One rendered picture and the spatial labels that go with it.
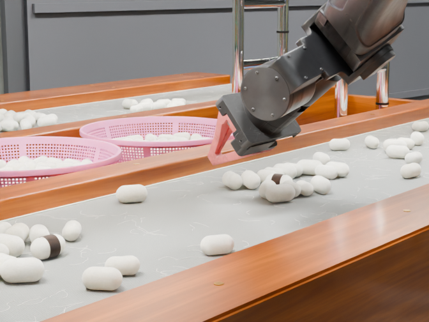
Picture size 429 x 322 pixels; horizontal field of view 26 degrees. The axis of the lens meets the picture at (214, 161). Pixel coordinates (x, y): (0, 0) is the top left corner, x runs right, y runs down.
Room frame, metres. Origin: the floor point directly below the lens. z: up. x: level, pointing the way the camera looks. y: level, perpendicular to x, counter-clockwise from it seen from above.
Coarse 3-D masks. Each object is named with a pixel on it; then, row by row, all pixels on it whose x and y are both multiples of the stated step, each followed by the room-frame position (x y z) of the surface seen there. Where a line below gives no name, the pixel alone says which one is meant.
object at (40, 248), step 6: (54, 234) 0.88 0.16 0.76; (36, 240) 0.86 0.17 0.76; (42, 240) 0.86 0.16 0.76; (60, 240) 0.87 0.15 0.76; (36, 246) 0.86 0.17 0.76; (42, 246) 0.86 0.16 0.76; (48, 246) 0.86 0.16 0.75; (36, 252) 0.85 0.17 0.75; (42, 252) 0.85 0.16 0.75; (48, 252) 0.86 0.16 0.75; (60, 252) 0.87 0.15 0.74; (42, 258) 0.86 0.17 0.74
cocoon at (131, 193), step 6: (126, 186) 1.09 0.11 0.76; (132, 186) 1.09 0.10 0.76; (138, 186) 1.10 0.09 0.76; (120, 192) 1.09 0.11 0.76; (126, 192) 1.09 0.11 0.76; (132, 192) 1.09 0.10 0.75; (138, 192) 1.09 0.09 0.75; (144, 192) 1.09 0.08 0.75; (120, 198) 1.09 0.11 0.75; (126, 198) 1.09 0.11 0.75; (132, 198) 1.09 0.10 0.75; (138, 198) 1.09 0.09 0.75; (144, 198) 1.10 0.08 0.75
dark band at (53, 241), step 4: (44, 236) 0.87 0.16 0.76; (48, 236) 0.87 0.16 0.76; (52, 236) 0.87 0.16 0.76; (56, 236) 0.87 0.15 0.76; (48, 240) 0.86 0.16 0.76; (52, 240) 0.87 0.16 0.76; (56, 240) 0.87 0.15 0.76; (52, 244) 0.86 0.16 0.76; (56, 244) 0.87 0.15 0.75; (60, 244) 0.87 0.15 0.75; (52, 248) 0.86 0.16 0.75; (56, 248) 0.86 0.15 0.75; (60, 248) 0.87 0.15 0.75; (52, 252) 0.86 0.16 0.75; (56, 252) 0.87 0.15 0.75; (52, 256) 0.87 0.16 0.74
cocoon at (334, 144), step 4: (332, 140) 1.45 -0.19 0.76; (336, 140) 1.45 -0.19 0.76; (340, 140) 1.45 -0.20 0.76; (344, 140) 1.45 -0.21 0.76; (348, 140) 1.45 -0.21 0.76; (332, 144) 1.44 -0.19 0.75; (336, 144) 1.44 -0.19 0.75; (340, 144) 1.44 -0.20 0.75; (344, 144) 1.44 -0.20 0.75; (348, 144) 1.45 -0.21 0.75; (332, 148) 1.44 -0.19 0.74; (336, 148) 1.44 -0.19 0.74; (340, 148) 1.44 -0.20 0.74; (344, 148) 1.44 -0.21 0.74; (348, 148) 1.45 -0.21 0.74
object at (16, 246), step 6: (0, 234) 0.88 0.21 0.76; (6, 234) 0.88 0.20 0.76; (0, 240) 0.87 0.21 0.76; (6, 240) 0.87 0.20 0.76; (12, 240) 0.87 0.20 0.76; (18, 240) 0.87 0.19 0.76; (6, 246) 0.86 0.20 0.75; (12, 246) 0.86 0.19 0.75; (18, 246) 0.86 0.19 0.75; (24, 246) 0.87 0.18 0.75; (12, 252) 0.86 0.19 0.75; (18, 252) 0.86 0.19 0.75
